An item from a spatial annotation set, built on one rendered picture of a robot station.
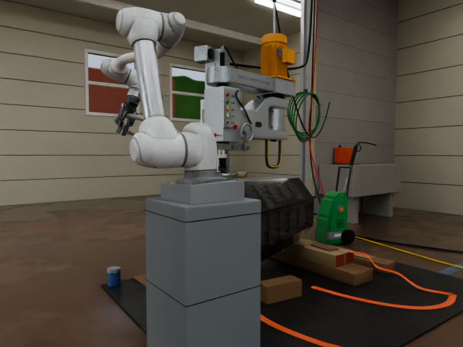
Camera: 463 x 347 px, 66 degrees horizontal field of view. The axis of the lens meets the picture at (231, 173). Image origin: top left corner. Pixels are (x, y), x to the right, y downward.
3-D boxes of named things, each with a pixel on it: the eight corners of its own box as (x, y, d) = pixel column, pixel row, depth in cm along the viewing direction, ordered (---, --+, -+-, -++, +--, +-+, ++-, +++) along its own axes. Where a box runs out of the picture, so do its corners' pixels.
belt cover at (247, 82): (273, 102, 351) (274, 85, 350) (295, 100, 333) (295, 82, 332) (199, 90, 282) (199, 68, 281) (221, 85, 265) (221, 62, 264)
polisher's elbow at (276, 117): (259, 130, 329) (259, 109, 328) (269, 131, 345) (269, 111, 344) (278, 129, 318) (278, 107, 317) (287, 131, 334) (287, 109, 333)
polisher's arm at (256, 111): (271, 151, 347) (271, 100, 344) (291, 151, 331) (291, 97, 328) (215, 150, 294) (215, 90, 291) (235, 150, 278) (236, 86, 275)
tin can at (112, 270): (106, 284, 276) (105, 266, 275) (119, 281, 280) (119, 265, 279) (107, 288, 267) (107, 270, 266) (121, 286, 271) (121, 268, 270)
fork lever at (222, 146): (233, 151, 309) (233, 144, 308) (251, 151, 295) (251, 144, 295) (167, 148, 259) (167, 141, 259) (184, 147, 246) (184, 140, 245)
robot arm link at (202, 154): (224, 169, 166) (222, 121, 165) (189, 171, 156) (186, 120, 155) (207, 169, 179) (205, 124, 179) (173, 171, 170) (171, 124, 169)
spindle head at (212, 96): (235, 146, 311) (235, 94, 309) (254, 146, 296) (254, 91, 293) (203, 145, 285) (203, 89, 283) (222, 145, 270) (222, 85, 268)
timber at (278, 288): (266, 305, 237) (266, 287, 236) (256, 298, 247) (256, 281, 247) (302, 296, 251) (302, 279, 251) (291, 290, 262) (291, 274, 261)
